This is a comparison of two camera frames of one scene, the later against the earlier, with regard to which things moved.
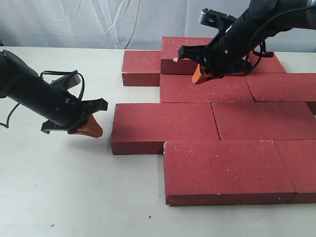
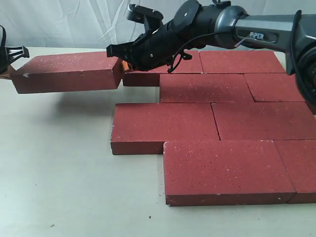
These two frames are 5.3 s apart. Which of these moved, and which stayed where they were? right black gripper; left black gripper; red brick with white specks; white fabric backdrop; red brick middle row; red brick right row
Moved: left black gripper; right black gripper
Stayed: red brick right row; red brick middle row; white fabric backdrop; red brick with white specks
